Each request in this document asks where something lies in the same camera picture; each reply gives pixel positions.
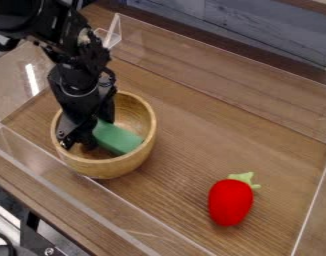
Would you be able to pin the black table leg frame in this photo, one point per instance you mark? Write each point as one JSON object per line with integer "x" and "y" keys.
{"x": 21, "y": 241}

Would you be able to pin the clear acrylic tray wall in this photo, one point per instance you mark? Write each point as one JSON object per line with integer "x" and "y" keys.
{"x": 105, "y": 225}

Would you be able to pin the clear acrylic corner bracket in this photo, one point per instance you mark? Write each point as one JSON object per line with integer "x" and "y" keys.
{"x": 109, "y": 35}

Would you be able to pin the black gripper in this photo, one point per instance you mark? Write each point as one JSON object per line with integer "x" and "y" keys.
{"x": 84, "y": 95}

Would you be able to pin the green rectangular block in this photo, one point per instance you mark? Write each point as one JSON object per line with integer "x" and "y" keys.
{"x": 115, "y": 139}

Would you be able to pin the brown wooden bowl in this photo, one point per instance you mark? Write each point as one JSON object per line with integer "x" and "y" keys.
{"x": 97, "y": 163}

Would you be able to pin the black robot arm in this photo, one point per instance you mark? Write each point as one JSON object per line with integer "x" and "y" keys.
{"x": 53, "y": 26}

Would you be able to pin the red plush strawberry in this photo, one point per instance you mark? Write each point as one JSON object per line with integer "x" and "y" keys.
{"x": 231, "y": 199}

